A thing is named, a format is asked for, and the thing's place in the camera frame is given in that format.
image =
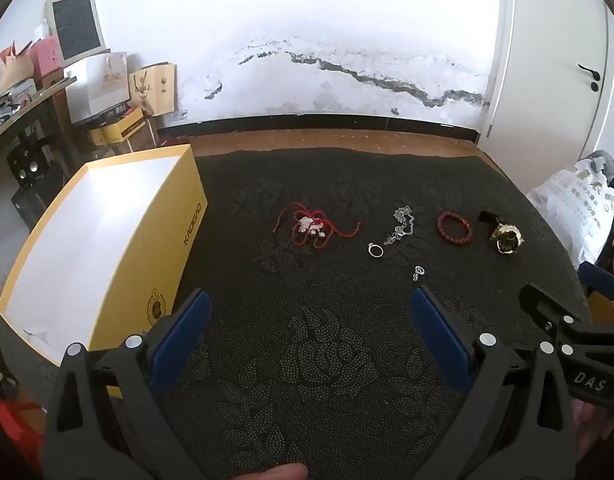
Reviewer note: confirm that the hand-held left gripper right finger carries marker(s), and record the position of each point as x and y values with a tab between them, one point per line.
437	330

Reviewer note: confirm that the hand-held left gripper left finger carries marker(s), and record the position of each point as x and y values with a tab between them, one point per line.
187	330

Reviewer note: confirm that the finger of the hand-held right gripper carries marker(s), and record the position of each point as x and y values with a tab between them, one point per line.
547	307
597	280

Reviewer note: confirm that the yellow box with white inside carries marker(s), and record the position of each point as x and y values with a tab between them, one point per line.
102	220

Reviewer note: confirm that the person's left hand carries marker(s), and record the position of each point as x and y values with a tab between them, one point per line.
282	472

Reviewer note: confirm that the small silver earring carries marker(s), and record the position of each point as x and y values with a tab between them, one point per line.
418	271

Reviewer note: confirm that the white plastic bag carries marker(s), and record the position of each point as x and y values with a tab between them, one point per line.
572	205

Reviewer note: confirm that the black computer tower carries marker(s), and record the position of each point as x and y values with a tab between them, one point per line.
37	200

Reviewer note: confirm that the red plastic object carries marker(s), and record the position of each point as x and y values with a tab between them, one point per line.
17	435

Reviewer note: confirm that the flat yellow box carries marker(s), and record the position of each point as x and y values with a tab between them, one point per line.
119	130

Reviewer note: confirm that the white door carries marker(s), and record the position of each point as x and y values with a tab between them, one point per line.
547	60

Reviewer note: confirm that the black speaker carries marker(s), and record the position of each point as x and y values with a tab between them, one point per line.
29	160

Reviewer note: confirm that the brown paper bag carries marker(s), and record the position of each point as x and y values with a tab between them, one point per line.
154	90

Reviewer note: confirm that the white paper bag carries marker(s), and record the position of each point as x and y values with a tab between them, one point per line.
99	90

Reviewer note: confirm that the dark desk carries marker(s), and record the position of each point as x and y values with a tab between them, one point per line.
27	110

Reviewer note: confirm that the pink box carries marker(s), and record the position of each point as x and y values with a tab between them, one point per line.
46	60

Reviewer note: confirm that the white framed dark board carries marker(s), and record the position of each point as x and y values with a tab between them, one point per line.
77	27

